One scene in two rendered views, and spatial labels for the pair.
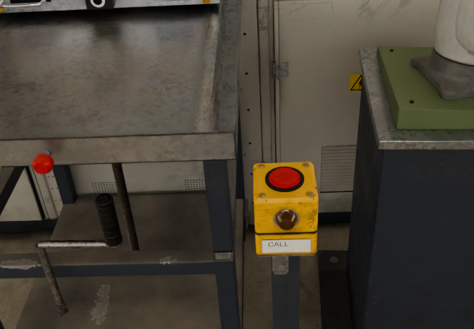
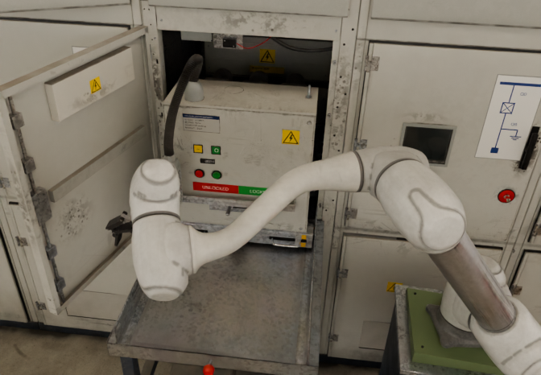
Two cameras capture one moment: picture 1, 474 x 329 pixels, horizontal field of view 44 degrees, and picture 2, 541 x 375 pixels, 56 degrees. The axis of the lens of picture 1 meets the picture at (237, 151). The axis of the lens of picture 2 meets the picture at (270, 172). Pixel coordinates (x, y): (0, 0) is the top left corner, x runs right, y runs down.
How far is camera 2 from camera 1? 72 cm
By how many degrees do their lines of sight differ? 4
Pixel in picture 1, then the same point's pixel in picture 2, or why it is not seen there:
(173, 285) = not seen: outside the picture
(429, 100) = (432, 346)
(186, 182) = not seen: hidden behind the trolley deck
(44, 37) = not seen: hidden behind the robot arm
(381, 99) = (405, 333)
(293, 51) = (352, 264)
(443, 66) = (443, 323)
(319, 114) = (364, 302)
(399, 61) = (419, 306)
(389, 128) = (407, 360)
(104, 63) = (241, 291)
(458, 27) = (453, 308)
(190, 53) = (292, 290)
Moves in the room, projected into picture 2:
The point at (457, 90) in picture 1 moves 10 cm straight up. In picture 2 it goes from (450, 343) to (457, 320)
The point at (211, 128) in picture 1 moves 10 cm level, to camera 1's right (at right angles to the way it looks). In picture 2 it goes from (305, 362) to (340, 364)
